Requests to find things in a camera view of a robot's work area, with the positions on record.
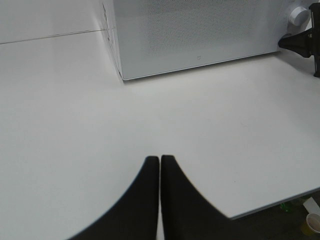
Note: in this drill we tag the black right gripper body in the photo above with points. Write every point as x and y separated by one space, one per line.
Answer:
315 36

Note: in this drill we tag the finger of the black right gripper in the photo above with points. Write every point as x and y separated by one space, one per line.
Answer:
300 43

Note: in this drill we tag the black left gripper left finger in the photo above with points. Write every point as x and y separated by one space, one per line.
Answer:
135 215

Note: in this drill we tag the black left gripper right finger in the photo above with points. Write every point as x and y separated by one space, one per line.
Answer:
186 214

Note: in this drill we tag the white microwave knob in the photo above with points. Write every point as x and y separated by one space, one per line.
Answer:
298 19

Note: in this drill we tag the green object on floor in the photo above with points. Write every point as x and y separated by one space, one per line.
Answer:
286 207

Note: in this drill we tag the white box on floor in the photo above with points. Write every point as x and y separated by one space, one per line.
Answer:
311 206

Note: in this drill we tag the yellow paper cup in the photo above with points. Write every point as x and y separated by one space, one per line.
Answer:
311 225

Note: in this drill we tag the white microwave oven body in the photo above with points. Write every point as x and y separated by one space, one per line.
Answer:
110 37

